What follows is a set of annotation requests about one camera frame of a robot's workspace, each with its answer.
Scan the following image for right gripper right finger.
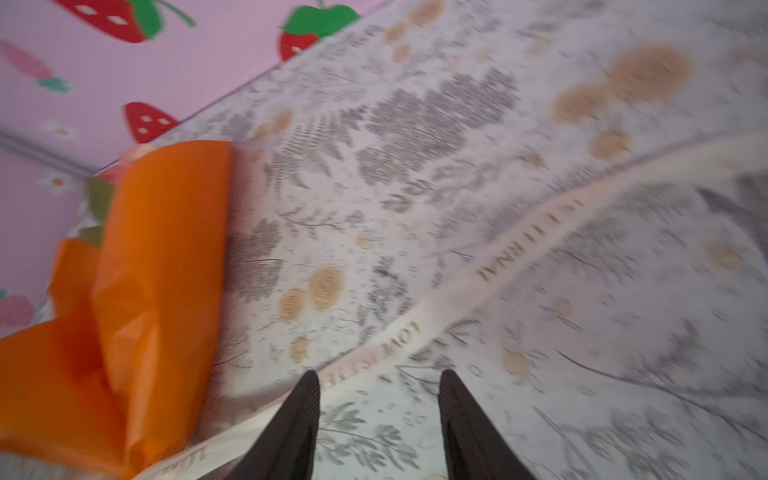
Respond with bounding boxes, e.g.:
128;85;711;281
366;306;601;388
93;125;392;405
438;370;534;480

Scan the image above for cream ribbon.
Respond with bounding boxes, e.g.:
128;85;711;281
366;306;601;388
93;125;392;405
144;130;767;479

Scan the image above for orange wrapping paper sheet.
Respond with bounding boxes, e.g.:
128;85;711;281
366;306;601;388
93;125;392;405
1;141;233;478

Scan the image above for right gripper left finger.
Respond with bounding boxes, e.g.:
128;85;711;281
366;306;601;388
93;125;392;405
226;370;321;480

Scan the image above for left vertical aluminium post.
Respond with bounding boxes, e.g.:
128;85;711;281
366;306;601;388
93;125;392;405
1;128;100;178

